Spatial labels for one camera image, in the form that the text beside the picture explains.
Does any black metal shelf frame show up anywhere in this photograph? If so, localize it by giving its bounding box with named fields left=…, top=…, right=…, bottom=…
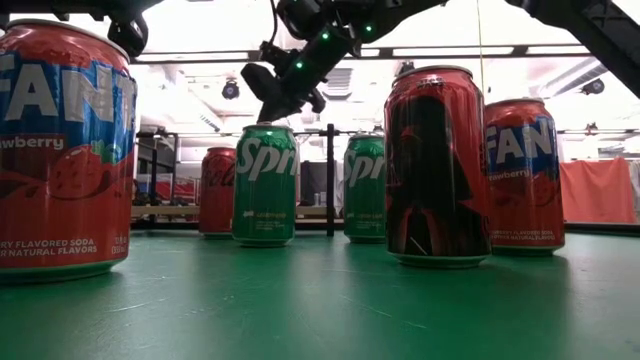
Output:
left=134, top=122, right=374, bottom=237

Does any red Star Wars cola can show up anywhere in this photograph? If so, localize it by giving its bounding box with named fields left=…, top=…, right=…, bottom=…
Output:
left=383, top=64, right=494, bottom=270

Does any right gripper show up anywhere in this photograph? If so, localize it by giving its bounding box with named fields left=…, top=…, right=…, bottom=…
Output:
left=257, top=39, right=346, bottom=124

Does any red Fanta strawberry can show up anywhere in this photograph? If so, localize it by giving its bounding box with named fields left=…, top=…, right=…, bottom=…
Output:
left=483, top=98, right=566, bottom=258
left=0, top=18, right=139, bottom=286

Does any black table frame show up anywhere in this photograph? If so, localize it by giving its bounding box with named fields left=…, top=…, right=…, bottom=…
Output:
left=564, top=222, right=640, bottom=236

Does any ceiling air vent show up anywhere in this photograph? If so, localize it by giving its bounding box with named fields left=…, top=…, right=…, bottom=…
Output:
left=324, top=67, right=355, bottom=101

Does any red Coca-Cola can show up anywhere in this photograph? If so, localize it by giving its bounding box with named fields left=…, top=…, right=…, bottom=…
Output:
left=198, top=146, right=237, bottom=239

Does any green table mat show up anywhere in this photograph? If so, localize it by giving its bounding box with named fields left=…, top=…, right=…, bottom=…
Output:
left=0, top=228, right=640, bottom=360

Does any orange cloth partition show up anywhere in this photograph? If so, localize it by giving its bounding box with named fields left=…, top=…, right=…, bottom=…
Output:
left=559, top=157, right=637, bottom=225

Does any red storage crate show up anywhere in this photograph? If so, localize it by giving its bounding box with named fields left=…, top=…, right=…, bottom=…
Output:
left=157, top=177, right=199, bottom=204

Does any white cloth partition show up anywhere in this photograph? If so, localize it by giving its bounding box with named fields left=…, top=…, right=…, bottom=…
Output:
left=628, top=160, right=640, bottom=224

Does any green Sprite can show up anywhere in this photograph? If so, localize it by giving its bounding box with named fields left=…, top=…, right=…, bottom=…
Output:
left=342, top=133, right=387, bottom=245
left=231, top=123, right=300, bottom=249

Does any black overhead light bar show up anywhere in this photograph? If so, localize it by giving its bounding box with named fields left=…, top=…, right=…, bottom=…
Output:
left=130, top=45, right=591, bottom=64

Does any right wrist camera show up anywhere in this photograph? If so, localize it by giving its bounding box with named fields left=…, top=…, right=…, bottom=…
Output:
left=241, top=42, right=289, bottom=104

